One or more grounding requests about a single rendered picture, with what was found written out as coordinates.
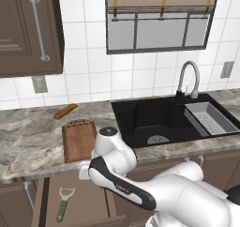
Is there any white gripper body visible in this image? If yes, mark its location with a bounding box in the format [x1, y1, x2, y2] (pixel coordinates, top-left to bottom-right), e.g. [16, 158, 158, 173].
[78, 163, 93, 181]

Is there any brown open drawer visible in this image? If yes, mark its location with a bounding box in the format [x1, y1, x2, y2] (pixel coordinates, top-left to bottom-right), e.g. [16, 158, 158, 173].
[31, 170, 128, 227]

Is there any brown wooden cutting board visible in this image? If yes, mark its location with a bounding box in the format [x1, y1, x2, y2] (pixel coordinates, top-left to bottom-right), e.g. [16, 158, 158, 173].
[61, 118, 98, 164]

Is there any brown crusty bread stick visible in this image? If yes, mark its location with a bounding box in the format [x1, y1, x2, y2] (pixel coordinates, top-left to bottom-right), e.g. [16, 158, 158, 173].
[52, 102, 79, 121]

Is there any brown base cupboard door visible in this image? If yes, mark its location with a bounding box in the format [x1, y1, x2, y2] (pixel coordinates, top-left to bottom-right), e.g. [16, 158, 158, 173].
[0, 180, 38, 227]

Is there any black kitchen sink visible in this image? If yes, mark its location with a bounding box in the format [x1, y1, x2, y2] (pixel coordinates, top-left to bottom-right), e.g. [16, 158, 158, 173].
[111, 92, 240, 150]

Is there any brown under-sink cupboard door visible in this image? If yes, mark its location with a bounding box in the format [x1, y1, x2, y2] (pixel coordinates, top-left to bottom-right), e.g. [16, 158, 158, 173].
[124, 148, 240, 227]

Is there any grey perforated sink tray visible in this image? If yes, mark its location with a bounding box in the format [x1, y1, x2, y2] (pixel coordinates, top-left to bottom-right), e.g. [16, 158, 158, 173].
[183, 101, 240, 138]

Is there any grey curved tap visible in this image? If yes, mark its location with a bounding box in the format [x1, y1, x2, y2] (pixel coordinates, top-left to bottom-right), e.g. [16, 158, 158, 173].
[175, 60, 202, 101]

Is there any window with beige blind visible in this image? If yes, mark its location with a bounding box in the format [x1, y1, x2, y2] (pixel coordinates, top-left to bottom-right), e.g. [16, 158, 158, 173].
[104, 0, 221, 55]

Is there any green handled peeler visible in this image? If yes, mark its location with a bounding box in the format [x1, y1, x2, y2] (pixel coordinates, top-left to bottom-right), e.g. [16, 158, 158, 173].
[55, 187, 77, 223]

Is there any grey base cupboard handle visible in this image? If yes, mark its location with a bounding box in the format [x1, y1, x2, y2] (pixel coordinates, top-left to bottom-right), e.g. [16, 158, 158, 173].
[22, 180, 36, 212]

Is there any grey wall socket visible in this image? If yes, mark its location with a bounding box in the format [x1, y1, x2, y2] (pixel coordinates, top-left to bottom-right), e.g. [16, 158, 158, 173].
[31, 75, 49, 95]
[219, 60, 235, 80]

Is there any grey wall cupboard handle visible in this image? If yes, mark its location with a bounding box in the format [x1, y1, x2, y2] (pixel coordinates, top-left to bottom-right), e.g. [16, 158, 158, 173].
[28, 0, 52, 63]

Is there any brown wall cupboard door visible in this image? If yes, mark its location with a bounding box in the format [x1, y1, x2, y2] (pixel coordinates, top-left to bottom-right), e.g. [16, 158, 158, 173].
[0, 0, 66, 79]

